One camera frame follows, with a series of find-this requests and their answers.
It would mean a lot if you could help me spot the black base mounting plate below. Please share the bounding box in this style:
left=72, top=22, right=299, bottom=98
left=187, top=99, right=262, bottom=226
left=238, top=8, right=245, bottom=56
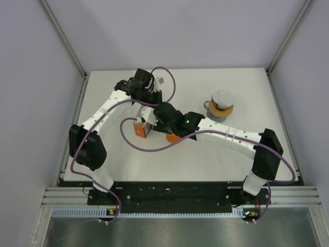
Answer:
left=87, top=182, right=269, bottom=214

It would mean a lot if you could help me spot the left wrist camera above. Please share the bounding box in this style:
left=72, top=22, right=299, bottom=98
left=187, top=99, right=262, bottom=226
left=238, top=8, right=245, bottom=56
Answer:
left=151, top=77, right=164, bottom=92

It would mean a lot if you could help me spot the right aluminium corner post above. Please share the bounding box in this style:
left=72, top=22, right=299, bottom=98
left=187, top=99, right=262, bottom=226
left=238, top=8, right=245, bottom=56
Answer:
left=266, top=0, right=316, bottom=76

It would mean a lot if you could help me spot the wooden ring with hole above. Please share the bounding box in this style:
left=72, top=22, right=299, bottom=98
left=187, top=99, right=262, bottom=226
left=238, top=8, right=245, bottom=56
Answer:
left=208, top=99, right=234, bottom=119

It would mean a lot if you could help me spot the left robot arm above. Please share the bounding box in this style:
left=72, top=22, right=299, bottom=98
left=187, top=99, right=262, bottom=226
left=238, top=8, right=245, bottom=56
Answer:
left=69, top=68, right=164, bottom=204

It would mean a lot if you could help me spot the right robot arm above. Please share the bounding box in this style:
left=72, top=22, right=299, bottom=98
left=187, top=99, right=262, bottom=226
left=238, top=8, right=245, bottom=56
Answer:
left=152, top=102, right=283, bottom=204

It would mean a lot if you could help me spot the left aluminium corner post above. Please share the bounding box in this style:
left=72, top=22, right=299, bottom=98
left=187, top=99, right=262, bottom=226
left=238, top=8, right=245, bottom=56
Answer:
left=38, top=0, right=87, bottom=78

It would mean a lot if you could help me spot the slotted cable duct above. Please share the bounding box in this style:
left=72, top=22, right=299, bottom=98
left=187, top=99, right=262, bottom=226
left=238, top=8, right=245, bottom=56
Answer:
left=52, top=207, right=256, bottom=219

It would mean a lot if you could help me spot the white paper coffee filter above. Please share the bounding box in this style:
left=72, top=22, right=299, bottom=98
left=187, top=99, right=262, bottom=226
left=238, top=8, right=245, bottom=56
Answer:
left=212, top=90, right=235, bottom=110

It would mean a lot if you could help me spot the aluminium corner post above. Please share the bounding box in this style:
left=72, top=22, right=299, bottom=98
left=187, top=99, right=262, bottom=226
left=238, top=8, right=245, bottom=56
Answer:
left=38, top=0, right=87, bottom=78
left=266, top=0, right=316, bottom=76

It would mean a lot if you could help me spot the orange glass beaker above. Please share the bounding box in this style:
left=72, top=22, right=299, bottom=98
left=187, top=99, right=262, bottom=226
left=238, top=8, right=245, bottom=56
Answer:
left=166, top=134, right=181, bottom=144

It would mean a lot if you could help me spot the grey glass server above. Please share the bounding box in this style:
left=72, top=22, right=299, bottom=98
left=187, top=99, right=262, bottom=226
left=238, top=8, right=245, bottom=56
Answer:
left=204, top=100, right=227, bottom=123

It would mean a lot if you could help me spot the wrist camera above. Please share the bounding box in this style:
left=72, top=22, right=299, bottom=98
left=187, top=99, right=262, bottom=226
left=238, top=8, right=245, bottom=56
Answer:
left=136, top=106, right=158, bottom=126
left=151, top=77, right=164, bottom=92

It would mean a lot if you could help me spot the orange filter box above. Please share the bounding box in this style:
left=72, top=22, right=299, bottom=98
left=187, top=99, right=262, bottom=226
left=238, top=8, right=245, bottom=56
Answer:
left=133, top=108, right=153, bottom=138

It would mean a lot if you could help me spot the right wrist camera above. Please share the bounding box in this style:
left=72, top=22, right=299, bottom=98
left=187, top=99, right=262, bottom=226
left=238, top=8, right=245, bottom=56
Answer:
left=136, top=106, right=158, bottom=126

